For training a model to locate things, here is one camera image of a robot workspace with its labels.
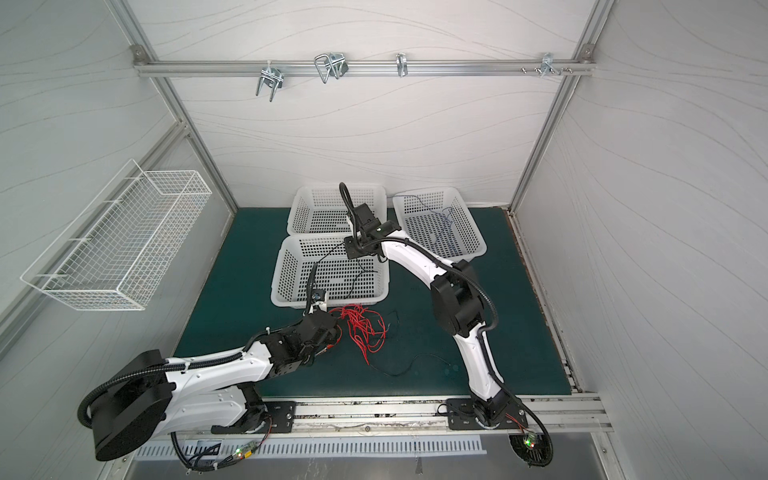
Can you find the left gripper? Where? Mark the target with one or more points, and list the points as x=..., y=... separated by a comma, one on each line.
x=332, y=334

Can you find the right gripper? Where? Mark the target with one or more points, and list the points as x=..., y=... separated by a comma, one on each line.
x=365, y=218

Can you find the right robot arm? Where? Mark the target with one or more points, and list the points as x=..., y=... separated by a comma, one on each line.
x=459, y=304

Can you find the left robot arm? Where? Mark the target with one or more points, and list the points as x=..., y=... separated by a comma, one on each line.
x=154, y=396

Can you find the back left white basket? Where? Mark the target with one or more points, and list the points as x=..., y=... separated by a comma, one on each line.
x=319, y=208

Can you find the back right white basket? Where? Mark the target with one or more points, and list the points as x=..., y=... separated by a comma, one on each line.
x=439, y=220

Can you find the front white perforated basket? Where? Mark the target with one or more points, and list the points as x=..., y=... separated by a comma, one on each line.
x=362, y=281

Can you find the green table mat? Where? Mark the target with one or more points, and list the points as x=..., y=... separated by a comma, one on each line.
x=417, y=358

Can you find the metal u-bolt clamp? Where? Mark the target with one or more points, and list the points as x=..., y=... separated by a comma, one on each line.
x=331, y=65

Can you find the metal hook clamp left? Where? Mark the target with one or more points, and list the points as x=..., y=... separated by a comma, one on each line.
x=270, y=80

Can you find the metal hook clamp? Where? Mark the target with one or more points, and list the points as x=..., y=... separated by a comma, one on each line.
x=547, y=67
x=270, y=80

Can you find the metal hook clamp right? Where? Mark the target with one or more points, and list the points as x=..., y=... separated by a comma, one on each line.
x=547, y=67

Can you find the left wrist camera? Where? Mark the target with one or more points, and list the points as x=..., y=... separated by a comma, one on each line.
x=318, y=301

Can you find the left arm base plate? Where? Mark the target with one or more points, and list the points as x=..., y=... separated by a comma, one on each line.
x=276, y=416

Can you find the white slotted cable duct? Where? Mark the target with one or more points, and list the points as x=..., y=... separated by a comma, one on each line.
x=326, y=447

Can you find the small metal bracket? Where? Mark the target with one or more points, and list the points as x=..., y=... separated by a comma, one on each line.
x=401, y=65

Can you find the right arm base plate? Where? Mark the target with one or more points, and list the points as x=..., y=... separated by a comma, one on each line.
x=461, y=416

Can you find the white wire wall basket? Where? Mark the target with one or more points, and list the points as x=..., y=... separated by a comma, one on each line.
x=114, y=254

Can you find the aluminium cross rail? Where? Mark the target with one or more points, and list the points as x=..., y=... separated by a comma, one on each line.
x=357, y=68

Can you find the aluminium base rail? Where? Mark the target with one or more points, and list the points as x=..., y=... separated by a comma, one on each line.
x=398, y=415

